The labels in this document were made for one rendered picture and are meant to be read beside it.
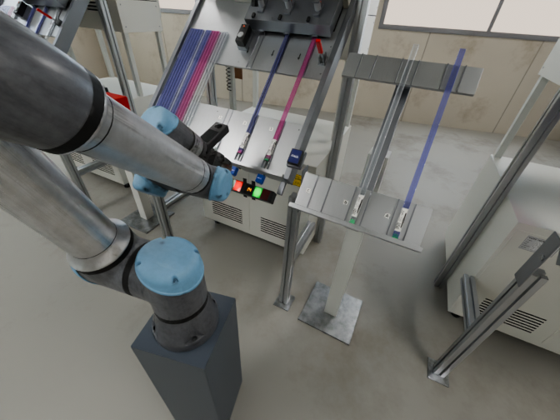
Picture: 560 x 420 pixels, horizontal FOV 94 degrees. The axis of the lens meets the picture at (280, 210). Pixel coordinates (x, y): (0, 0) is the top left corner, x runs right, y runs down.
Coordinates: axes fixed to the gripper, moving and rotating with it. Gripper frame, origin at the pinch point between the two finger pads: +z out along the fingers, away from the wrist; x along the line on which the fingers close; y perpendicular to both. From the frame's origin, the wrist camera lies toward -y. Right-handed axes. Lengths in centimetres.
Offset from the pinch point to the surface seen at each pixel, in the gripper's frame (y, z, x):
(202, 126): -13.4, 3.8, -20.5
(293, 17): -58, -2, 3
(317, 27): -56, -1, 12
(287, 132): -18.6, 3.8, 14.3
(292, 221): 8.9, 18.0, 22.9
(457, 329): 27, 74, 103
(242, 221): 15, 66, -19
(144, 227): 41, 60, -79
